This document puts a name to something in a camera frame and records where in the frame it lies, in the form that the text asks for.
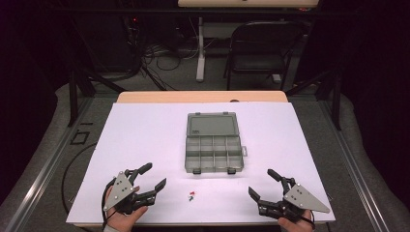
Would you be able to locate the person's right hand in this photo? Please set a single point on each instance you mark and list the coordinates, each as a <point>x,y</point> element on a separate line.
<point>298,226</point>

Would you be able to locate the white desk frame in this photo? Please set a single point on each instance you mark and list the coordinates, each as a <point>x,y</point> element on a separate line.
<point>200,64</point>

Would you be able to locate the light wooden desk top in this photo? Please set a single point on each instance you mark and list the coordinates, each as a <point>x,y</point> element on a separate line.
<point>245,3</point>

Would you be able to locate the aluminium floor rail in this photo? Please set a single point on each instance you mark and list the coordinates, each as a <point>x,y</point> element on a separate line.
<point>42,177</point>
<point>354,174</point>

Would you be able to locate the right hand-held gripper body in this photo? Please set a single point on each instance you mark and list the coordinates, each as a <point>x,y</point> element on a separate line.
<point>304,199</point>

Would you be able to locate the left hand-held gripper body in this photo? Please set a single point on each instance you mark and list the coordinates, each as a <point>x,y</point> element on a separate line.
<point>120,190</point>

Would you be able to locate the black folding chair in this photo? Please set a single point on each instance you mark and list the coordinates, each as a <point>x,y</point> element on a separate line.
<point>257,64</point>

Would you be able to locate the grey plastic compartment box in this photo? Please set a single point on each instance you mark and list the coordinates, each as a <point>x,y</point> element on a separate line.
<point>212,141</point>

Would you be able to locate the person's left hand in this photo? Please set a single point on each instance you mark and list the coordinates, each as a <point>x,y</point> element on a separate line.
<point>124,222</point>

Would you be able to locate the white board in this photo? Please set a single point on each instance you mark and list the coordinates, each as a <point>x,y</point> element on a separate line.
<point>145,135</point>

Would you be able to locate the black metal stand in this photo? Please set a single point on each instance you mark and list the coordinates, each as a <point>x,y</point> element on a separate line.
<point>336,103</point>
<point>73,96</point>

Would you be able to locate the light wooden table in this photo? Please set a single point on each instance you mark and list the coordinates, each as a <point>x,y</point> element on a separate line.
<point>193,96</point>

